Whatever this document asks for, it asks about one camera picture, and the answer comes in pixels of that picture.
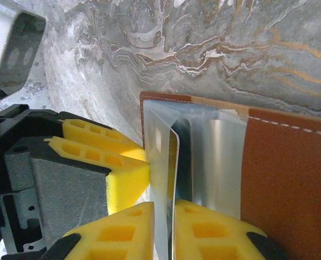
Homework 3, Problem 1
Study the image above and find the brown leather card holder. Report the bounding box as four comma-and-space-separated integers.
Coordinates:
139, 90, 321, 260

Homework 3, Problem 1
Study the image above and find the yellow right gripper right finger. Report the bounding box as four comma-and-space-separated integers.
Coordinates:
173, 199, 291, 260

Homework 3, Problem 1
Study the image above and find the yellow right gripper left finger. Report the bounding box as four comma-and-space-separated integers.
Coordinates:
41, 201, 156, 260

